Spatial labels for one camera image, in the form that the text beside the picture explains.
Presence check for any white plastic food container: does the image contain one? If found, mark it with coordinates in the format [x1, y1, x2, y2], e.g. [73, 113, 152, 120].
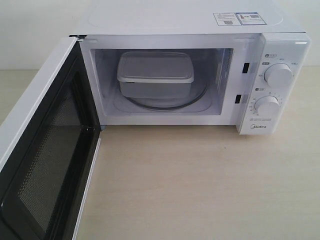
[117, 51, 194, 99]

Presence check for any white microwave door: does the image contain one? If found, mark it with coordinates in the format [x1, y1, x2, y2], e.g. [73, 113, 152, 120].
[0, 36, 101, 240]

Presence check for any white microwave oven body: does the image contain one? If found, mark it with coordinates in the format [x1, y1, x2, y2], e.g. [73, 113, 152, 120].
[71, 0, 311, 135]

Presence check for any glass turntable plate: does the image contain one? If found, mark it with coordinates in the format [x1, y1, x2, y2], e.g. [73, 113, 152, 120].
[113, 80, 209, 112]

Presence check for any white lower timer knob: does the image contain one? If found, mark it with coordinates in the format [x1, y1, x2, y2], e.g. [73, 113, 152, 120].
[254, 95, 280, 117]

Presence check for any white upper power knob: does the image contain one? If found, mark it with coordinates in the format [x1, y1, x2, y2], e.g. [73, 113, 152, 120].
[264, 63, 293, 88]

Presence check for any white blue warning label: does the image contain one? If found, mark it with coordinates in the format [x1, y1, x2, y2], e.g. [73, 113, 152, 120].
[213, 12, 267, 26]

